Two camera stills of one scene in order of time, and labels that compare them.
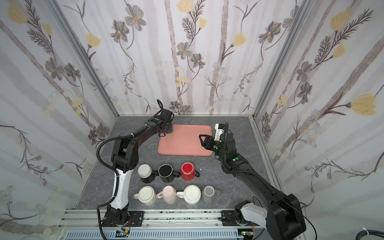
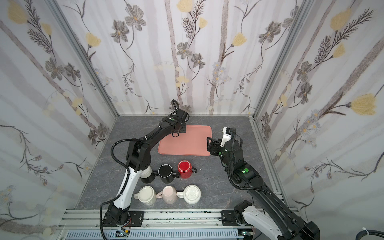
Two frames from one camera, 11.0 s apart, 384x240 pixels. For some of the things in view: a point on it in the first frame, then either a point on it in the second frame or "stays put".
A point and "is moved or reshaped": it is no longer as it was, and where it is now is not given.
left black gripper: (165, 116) -> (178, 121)
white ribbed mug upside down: (191, 194) stays put
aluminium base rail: (166, 220) stays put
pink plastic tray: (184, 140) stays put
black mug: (165, 171) stays put
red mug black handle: (188, 171) is moved or reshaped
